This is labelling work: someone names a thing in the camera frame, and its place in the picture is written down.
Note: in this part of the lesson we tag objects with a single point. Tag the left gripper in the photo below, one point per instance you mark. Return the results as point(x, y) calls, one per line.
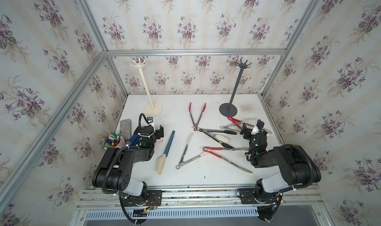
point(158, 133)

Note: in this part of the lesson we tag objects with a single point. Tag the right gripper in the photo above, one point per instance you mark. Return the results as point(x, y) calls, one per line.
point(248, 131)

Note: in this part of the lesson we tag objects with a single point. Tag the red handled steel tongs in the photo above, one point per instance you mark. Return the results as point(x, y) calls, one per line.
point(212, 151)

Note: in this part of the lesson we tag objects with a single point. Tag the dark grey utensil rack stand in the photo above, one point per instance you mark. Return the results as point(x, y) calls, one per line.
point(228, 109)

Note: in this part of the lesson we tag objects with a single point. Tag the black steel tongs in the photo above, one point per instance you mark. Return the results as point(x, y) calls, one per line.
point(212, 132)

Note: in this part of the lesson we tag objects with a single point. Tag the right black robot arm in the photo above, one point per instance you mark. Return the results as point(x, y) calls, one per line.
point(296, 169)

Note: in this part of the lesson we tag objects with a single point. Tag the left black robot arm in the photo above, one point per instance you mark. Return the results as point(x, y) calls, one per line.
point(114, 173)

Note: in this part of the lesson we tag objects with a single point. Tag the white tipped tongs at right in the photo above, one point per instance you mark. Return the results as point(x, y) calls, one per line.
point(250, 123)

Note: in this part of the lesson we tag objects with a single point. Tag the cream utensil rack stand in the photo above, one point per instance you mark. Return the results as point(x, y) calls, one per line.
point(152, 108)

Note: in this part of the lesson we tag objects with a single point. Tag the grey whiteboard eraser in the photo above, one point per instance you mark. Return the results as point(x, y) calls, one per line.
point(126, 128)

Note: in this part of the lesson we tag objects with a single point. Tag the pink cup of pens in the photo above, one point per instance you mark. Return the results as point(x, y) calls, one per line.
point(112, 140)

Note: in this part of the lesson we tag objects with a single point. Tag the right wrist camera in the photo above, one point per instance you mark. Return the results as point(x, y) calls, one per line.
point(255, 130)

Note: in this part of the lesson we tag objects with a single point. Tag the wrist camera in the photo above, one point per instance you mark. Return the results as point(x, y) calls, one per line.
point(150, 121)
point(255, 130)

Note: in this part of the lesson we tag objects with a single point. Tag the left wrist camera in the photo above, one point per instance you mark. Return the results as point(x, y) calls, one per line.
point(150, 121)

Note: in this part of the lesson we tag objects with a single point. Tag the red handled tongs at right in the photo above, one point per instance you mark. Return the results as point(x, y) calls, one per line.
point(237, 123)

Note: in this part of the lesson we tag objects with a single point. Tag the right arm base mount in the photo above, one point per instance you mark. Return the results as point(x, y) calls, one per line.
point(269, 202)

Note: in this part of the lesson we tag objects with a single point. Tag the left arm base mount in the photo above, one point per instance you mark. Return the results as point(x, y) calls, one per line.
point(136, 208)

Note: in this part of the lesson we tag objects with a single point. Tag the aluminium front rail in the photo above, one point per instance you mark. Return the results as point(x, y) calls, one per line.
point(194, 196)

